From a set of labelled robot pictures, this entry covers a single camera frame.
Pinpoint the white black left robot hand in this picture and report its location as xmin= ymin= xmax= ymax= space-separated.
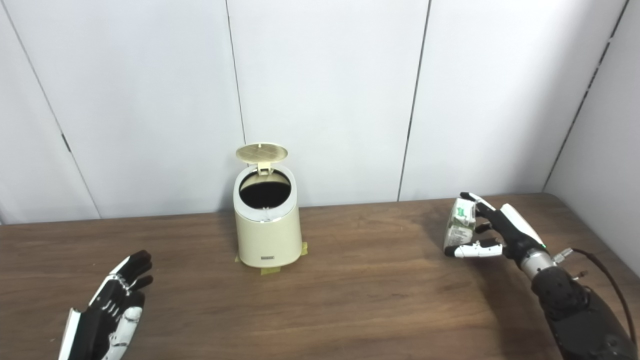
xmin=57 ymin=250 xmax=154 ymax=360

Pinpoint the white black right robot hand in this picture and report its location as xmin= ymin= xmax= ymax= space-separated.
xmin=444 ymin=192 xmax=547 ymax=266

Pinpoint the white green milk carton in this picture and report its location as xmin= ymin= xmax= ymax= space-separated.
xmin=443 ymin=198 xmax=477 ymax=251

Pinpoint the cream-colored round bin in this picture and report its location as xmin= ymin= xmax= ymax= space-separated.
xmin=233 ymin=143 xmax=303 ymax=269

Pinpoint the cream round bin lid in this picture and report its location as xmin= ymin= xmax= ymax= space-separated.
xmin=235 ymin=143 xmax=289 ymax=175

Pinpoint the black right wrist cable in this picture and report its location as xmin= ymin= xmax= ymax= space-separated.
xmin=552 ymin=247 xmax=638 ymax=346

